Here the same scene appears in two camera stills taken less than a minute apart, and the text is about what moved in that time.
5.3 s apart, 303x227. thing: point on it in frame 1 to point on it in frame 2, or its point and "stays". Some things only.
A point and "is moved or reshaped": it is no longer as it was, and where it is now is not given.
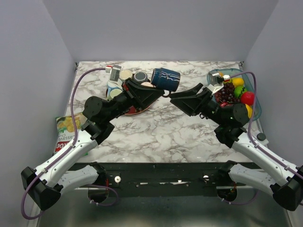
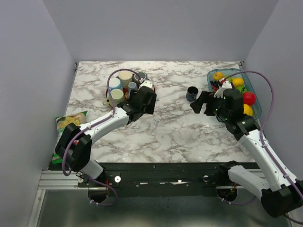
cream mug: (125, 74) stays
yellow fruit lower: (249, 110) stays
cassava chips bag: (66, 127) stays
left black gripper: (140, 96) to (149, 108)
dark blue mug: (165, 79) is moved or reshaped
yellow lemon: (237, 82) stays
